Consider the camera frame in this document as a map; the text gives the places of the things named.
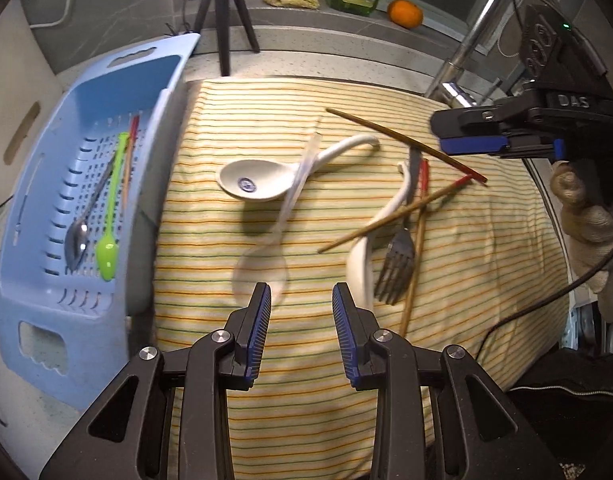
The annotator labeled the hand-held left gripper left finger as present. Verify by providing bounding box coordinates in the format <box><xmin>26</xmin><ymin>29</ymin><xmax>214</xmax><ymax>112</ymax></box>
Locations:
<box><xmin>39</xmin><ymin>282</ymin><xmax>273</xmax><ymax>480</ymax></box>

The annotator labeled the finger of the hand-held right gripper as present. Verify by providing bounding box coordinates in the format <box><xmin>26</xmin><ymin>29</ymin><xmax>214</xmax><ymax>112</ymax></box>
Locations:
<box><xmin>506</xmin><ymin>134</ymin><xmax>568</xmax><ymax>162</ymax></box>
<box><xmin>430</xmin><ymin>89</ymin><xmax>542</xmax><ymax>157</ymax></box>

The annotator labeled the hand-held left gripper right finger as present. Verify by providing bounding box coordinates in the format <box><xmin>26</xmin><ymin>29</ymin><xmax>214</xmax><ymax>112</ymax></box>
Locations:
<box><xmin>333</xmin><ymin>282</ymin><xmax>562</xmax><ymax>480</ymax></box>

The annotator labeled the red wooden chopstick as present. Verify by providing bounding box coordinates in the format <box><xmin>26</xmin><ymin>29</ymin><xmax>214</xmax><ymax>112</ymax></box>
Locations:
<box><xmin>399</xmin><ymin>158</ymin><xmax>431</xmax><ymax>338</ymax></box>
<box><xmin>325</xmin><ymin>107</ymin><xmax>488</xmax><ymax>186</ymax></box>
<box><xmin>317</xmin><ymin>175</ymin><xmax>476</xmax><ymax>255</ymax></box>
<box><xmin>120</xmin><ymin>115</ymin><xmax>140</xmax><ymax>208</ymax></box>

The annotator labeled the clear plastic spoon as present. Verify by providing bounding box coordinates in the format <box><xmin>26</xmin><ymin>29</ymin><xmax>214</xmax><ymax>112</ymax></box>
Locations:
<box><xmin>232</xmin><ymin>130</ymin><xmax>323</xmax><ymax>308</ymax></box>

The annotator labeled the plain white ceramic spoon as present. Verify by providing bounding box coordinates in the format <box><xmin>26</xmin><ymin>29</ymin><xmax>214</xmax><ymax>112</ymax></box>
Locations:
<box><xmin>346</xmin><ymin>161</ymin><xmax>417</xmax><ymax>311</ymax></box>

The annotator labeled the stainless steel fork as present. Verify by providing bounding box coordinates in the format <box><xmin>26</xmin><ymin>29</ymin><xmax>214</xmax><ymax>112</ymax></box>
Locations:
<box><xmin>373</xmin><ymin>146</ymin><xmax>422</xmax><ymax>306</ymax></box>

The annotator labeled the white ceramic spoon blue mark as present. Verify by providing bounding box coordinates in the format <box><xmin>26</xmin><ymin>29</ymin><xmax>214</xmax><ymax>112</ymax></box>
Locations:
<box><xmin>216</xmin><ymin>132</ymin><xmax>381</xmax><ymax>203</ymax></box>

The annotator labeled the green plastic spoon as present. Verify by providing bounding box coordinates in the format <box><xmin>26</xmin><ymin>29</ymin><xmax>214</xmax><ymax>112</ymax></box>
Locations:
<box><xmin>94</xmin><ymin>131</ymin><xmax>130</xmax><ymax>282</ymax></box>

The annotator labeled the stainless steel spoon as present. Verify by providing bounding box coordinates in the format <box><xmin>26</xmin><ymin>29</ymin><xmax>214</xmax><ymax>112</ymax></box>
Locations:
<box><xmin>64</xmin><ymin>157</ymin><xmax>121</xmax><ymax>272</ymax></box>

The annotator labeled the blue plastic basket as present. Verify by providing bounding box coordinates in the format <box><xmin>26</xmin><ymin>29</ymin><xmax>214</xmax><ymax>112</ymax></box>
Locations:
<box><xmin>0</xmin><ymin>32</ymin><xmax>202</xmax><ymax>411</ymax></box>

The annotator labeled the person's right hand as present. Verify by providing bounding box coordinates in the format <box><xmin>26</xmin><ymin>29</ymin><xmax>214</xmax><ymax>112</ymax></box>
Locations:
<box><xmin>550</xmin><ymin>159</ymin><xmax>613</xmax><ymax>323</ymax></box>

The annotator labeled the striped yellow cloth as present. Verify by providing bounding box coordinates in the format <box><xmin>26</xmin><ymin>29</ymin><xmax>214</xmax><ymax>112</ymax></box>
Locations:
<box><xmin>154</xmin><ymin>76</ymin><xmax>572</xmax><ymax>480</ymax></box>

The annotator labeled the chrome faucet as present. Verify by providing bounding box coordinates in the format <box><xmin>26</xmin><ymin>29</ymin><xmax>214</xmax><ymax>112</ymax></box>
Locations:
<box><xmin>423</xmin><ymin>0</ymin><xmax>537</xmax><ymax>108</ymax></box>

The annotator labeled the orange fruit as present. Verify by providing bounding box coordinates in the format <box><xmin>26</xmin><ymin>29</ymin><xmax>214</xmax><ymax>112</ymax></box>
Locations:
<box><xmin>387</xmin><ymin>0</ymin><xmax>423</xmax><ymax>28</ymax></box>

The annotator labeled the black tripod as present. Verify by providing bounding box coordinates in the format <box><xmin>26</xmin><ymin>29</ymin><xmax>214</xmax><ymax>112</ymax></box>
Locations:
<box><xmin>192</xmin><ymin>0</ymin><xmax>261</xmax><ymax>77</ymax></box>

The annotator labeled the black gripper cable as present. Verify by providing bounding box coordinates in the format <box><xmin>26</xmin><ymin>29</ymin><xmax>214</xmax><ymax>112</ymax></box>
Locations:
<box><xmin>473</xmin><ymin>237</ymin><xmax>613</xmax><ymax>366</ymax></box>

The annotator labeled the white braided cable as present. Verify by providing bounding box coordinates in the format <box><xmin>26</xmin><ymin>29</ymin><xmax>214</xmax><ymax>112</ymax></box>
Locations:
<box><xmin>509</xmin><ymin>381</ymin><xmax>613</xmax><ymax>397</ymax></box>

